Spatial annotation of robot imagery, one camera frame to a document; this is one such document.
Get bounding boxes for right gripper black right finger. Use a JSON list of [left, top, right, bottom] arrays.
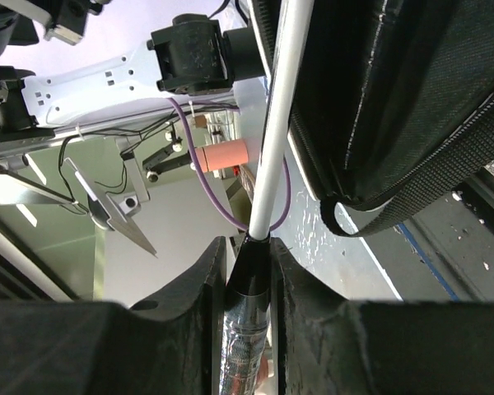
[[270, 238, 494, 394]]

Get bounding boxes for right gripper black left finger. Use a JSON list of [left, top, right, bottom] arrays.
[[0, 237, 226, 394]]

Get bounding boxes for black handled badminton racket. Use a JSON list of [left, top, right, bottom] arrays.
[[218, 1, 314, 394]]

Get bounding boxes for black racket cover bag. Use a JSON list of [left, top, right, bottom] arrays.
[[249, 0, 494, 238]]

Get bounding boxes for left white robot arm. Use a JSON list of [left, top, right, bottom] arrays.
[[0, 1, 264, 145]]

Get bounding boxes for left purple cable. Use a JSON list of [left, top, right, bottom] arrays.
[[166, 96, 292, 234]]

